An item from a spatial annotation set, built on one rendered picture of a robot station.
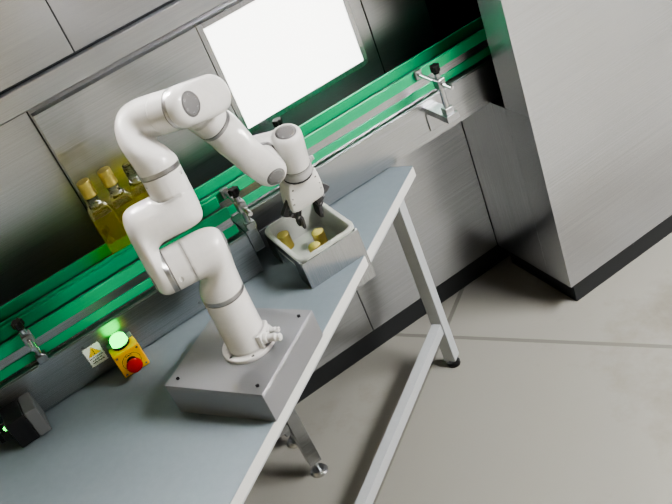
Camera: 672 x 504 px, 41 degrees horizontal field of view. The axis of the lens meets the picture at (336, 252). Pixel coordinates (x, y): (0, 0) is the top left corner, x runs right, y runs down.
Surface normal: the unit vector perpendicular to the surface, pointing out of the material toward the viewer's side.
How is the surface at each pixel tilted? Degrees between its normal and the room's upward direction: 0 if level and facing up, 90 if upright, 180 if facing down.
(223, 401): 90
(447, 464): 0
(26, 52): 90
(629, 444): 0
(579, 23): 90
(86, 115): 90
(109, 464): 0
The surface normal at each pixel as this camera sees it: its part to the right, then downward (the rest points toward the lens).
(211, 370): -0.31, -0.77
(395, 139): 0.49, 0.37
